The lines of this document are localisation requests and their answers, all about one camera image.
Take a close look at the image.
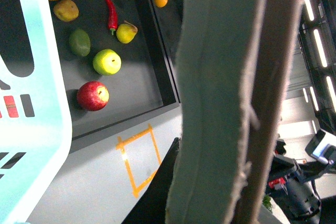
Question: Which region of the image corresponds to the green apple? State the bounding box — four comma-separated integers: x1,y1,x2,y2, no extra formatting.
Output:
92,49,122,76

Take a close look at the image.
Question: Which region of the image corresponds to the orange floor tape square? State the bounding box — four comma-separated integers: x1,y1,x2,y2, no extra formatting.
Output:
116,124,162,198

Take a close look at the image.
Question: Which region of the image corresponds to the black fruit shelf tray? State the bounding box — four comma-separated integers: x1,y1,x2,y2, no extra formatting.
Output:
52,0,183,142

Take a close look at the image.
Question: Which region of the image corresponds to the red apple front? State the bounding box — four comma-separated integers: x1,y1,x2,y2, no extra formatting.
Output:
76,81,110,111

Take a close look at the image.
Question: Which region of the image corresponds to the yellow green pear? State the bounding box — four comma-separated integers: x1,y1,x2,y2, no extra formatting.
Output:
116,20,138,44

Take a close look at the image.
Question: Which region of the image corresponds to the dark green avocado front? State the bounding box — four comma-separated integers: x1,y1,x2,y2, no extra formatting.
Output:
68,28,91,57

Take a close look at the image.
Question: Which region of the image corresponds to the brown kiwi front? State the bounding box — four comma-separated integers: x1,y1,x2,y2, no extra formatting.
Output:
53,0,79,22

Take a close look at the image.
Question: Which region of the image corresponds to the light blue shopping basket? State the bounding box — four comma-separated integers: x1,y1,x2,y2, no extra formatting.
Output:
1,0,72,223

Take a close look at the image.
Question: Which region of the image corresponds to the red chili pepper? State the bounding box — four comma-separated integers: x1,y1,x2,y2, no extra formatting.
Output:
105,0,118,35

